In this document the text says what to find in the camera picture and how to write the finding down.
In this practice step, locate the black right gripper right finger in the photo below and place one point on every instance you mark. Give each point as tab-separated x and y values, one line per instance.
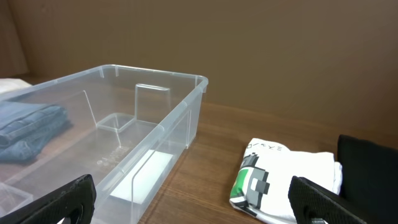
312	203

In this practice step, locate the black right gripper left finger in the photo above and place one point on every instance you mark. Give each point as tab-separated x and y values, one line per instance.
73	202

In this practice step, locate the blue denim jeans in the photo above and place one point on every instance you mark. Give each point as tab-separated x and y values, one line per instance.
26	128

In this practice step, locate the cream white cloth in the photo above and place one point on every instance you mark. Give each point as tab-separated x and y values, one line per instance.
12	84

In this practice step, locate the white pixel print t-shirt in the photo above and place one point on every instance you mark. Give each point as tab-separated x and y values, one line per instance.
262	183

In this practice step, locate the folded black garment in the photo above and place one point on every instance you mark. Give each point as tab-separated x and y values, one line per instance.
369	177

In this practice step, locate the white label in bin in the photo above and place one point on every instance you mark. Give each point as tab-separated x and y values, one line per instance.
138	183

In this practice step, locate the clear plastic storage bin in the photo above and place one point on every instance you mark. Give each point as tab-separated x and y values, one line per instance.
116	114

